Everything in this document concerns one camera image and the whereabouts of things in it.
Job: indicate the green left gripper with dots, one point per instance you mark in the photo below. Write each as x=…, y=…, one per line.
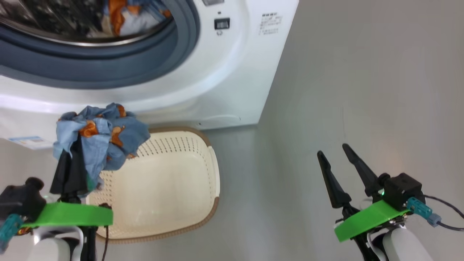
x=72, y=215

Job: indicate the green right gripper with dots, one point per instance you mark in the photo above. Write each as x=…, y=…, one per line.
x=369, y=219

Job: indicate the blue garment with orange print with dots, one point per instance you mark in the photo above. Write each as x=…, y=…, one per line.
x=98, y=145
x=134, y=16

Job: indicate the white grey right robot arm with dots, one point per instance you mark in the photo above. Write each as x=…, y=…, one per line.
x=402, y=246

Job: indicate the cream perforated laundry basket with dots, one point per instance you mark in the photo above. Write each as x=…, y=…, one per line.
x=170, y=181

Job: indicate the grey rubber door gasket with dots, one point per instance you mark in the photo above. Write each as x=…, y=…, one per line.
x=90, y=69

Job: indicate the white front-load washing machine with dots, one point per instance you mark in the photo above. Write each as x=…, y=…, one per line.
x=224, y=79

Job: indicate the black door lock slot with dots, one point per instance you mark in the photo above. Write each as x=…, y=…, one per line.
x=222, y=24

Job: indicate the blue energy label sticker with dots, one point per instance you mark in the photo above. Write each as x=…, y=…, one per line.
x=25, y=140

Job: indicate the round drain filter cover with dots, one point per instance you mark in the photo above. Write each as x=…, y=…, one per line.
x=219, y=120

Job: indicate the printed text sticker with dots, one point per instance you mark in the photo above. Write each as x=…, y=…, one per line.
x=270, y=24

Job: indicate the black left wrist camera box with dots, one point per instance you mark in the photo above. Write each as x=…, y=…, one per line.
x=21, y=199

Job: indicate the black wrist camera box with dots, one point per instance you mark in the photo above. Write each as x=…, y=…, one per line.
x=402, y=190
x=21, y=199

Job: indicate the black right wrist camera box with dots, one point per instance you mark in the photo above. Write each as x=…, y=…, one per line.
x=402, y=190

